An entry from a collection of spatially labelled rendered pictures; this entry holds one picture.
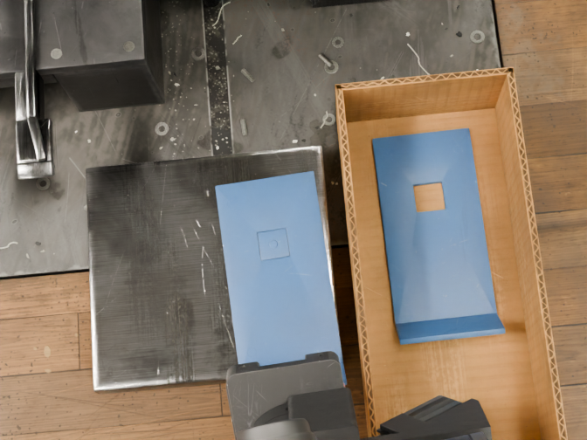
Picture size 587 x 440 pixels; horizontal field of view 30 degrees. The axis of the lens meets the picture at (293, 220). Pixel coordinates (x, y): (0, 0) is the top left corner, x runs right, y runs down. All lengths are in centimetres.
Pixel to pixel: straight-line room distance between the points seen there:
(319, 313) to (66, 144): 23
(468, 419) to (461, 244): 20
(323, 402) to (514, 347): 20
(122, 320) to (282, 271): 12
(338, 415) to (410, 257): 20
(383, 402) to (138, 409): 17
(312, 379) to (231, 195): 19
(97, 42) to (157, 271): 16
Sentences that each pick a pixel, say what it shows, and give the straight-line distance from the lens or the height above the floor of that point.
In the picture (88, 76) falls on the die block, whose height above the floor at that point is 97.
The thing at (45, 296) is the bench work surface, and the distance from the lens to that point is 80.
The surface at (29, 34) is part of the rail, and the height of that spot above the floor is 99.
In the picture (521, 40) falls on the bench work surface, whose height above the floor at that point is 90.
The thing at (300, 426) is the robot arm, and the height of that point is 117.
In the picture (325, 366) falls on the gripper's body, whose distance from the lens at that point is 62.
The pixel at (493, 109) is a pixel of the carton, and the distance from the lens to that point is 81.
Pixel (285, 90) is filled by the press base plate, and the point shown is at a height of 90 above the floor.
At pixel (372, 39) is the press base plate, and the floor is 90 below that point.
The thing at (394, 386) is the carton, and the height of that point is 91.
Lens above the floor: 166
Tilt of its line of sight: 75 degrees down
